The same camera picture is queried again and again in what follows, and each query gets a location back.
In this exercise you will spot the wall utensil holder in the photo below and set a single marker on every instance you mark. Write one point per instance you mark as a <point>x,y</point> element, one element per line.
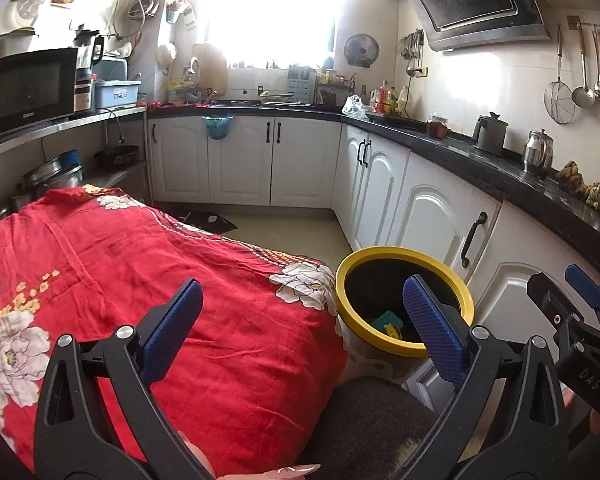
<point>180,14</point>

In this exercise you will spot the black microwave oven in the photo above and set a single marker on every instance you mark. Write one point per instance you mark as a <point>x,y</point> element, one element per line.
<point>30,92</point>

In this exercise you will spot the kitchen window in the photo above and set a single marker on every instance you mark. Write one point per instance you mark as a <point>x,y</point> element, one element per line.
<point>272,10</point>

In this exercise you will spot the steel teapot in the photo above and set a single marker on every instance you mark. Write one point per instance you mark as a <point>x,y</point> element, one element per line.
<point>537,155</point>

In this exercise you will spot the stacked steel pots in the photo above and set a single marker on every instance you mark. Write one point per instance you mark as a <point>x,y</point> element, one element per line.
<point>55,172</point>

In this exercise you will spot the small white fan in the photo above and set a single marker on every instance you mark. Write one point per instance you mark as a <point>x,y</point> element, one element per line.
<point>32,4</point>

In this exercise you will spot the yellow rimmed waste bin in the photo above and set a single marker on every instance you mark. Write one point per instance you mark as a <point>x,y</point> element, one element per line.
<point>360,320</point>

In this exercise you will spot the person's left hand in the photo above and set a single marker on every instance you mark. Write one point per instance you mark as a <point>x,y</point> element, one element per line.
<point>292,472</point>

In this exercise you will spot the small hanging utensils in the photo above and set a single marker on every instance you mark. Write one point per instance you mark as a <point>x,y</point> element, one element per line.
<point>412,50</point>

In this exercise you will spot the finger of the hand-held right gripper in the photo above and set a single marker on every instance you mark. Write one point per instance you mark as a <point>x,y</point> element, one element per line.
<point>545,297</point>
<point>585,287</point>

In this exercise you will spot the clear plastic bag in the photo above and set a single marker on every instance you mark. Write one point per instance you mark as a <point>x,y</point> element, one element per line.
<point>354,107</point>

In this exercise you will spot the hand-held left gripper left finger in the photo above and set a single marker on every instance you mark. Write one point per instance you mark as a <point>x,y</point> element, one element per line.
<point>177,325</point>

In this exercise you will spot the black stone countertop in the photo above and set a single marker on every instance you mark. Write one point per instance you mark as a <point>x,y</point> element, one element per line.
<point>460,152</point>

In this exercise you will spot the person's right hand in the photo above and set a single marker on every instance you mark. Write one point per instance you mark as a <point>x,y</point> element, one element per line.
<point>576,402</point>

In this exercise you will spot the black blender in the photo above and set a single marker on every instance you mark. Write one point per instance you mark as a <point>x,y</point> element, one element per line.
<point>87,60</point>

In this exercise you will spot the brown glass jar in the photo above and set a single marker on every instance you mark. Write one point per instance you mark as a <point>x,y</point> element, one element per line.
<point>438,127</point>

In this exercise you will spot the yellow oil bottle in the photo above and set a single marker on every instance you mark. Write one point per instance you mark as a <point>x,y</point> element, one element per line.
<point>403,101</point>

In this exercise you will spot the white lower kitchen cabinets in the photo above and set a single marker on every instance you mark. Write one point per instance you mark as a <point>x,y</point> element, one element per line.
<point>240,160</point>

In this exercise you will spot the steel shelf table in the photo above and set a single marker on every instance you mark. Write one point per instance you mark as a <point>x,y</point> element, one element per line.
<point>105,115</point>

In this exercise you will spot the black wok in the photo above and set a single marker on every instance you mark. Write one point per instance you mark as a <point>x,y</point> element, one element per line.
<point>116,156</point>

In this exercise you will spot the grey kettle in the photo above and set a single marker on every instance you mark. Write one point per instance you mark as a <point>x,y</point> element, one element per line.
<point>491,135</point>

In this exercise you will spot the black range hood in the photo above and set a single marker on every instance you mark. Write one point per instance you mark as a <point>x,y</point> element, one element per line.
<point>470,5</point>

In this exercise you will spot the blue countertop organizer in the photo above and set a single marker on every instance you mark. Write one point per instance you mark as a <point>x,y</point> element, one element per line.
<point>301,85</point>

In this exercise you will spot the ginger roots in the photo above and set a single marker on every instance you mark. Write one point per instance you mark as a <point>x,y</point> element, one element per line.
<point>577,182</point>

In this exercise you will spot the red floral blanket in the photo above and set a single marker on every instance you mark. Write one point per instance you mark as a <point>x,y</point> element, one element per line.
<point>180,240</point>

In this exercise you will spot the black dish rack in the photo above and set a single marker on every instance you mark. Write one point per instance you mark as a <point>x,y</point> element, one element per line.
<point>335,91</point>

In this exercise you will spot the white pot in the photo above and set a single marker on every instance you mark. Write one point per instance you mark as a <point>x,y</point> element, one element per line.
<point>17,42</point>

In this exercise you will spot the wall socket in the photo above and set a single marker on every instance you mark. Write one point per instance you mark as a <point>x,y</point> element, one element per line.
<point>420,72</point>

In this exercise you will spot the blue dish box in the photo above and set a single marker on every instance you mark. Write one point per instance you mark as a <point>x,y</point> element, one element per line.
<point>117,90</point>

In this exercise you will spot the blue hanging basket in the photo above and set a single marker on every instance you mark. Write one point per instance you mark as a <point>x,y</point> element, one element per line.
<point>218,127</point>

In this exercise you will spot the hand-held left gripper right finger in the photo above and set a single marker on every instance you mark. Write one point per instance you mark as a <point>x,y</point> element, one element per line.
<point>432,320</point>

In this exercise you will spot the wooden cutting board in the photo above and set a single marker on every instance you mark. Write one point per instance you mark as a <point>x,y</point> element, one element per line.
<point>209,72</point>

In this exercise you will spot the dark floor mat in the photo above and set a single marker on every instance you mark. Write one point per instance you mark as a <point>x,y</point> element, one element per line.
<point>210,222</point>

